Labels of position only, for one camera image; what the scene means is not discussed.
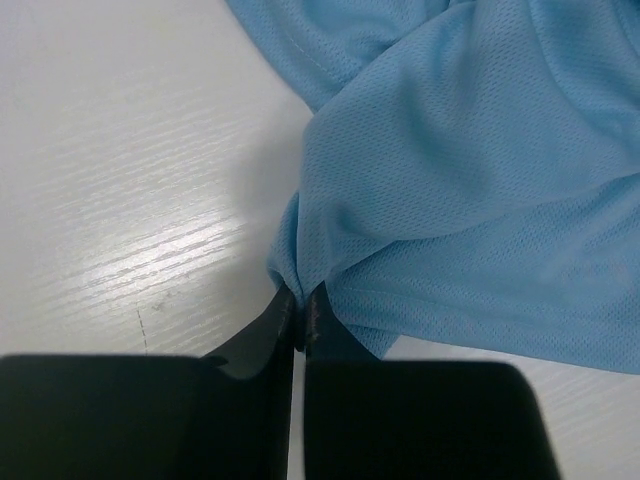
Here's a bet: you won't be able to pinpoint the light blue shorts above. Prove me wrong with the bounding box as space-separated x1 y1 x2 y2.
230 1 639 374

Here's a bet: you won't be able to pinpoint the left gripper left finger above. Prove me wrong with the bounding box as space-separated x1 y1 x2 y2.
1 288 295 479

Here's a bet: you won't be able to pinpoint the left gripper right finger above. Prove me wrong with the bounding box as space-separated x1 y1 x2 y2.
303 287 558 479

